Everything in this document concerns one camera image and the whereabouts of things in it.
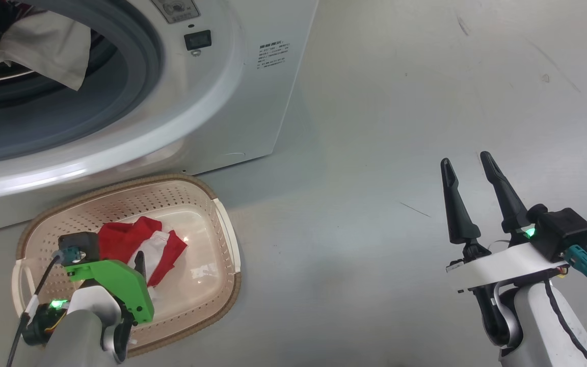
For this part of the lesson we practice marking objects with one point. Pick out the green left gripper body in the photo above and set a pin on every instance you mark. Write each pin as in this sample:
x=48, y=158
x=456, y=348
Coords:
x=115, y=278

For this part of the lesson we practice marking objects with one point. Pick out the grey warning sticker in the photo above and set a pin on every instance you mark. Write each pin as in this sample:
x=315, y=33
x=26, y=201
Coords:
x=174, y=9

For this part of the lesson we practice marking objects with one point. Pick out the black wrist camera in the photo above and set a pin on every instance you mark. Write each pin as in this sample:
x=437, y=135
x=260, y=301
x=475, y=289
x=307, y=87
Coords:
x=82, y=242
x=561, y=232

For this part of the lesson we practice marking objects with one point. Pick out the grey rubber door gasket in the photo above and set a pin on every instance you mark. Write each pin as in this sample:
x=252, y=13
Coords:
x=120, y=102

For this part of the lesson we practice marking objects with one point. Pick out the white washing machine body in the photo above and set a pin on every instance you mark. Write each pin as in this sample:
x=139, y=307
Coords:
x=252, y=102

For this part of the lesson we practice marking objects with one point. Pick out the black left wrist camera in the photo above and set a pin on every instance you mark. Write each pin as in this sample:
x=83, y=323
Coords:
x=82, y=242

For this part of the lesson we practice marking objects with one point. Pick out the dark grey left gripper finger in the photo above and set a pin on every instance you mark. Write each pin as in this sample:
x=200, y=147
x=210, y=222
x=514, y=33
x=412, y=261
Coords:
x=140, y=265

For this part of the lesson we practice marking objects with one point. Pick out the black door latch socket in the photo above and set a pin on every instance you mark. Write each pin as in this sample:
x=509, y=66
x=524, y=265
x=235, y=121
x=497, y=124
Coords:
x=197, y=40

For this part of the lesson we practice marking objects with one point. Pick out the cream perforated laundry basket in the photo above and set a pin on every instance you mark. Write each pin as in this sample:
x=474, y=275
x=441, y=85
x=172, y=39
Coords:
x=207, y=285

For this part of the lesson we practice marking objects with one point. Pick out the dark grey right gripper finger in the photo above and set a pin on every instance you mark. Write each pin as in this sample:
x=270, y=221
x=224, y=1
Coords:
x=456, y=214
x=507, y=204

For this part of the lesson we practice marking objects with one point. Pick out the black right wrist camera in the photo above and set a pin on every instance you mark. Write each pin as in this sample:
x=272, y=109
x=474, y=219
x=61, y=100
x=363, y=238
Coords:
x=561, y=232

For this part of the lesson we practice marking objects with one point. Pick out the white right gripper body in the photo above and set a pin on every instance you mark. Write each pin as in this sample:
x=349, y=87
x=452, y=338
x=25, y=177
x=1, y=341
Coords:
x=507, y=265

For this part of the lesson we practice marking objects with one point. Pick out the red and white cloth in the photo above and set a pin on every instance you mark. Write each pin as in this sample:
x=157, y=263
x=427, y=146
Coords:
x=120, y=237

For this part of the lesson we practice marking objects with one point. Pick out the white garment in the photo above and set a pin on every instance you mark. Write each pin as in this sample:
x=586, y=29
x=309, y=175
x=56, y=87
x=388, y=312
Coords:
x=44, y=46

